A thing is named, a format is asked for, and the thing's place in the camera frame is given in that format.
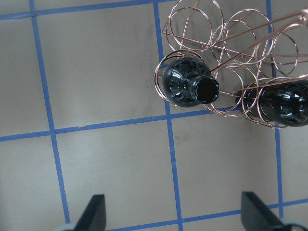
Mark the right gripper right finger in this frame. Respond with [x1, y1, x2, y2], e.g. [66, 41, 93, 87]
[241, 192, 289, 231]

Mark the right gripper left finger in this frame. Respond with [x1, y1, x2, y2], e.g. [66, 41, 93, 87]
[74, 194, 106, 231]

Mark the dark wine bottle far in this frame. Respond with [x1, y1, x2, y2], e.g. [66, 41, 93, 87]
[235, 80, 308, 127]

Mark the dark wine bottle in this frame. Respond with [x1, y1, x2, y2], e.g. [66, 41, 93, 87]
[235, 80, 308, 127]
[162, 57, 220, 108]

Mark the dark wine bottle near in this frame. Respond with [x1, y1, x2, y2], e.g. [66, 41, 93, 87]
[162, 57, 220, 108]

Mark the copper wire wine rack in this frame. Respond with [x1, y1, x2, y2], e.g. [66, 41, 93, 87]
[154, 0, 308, 128]

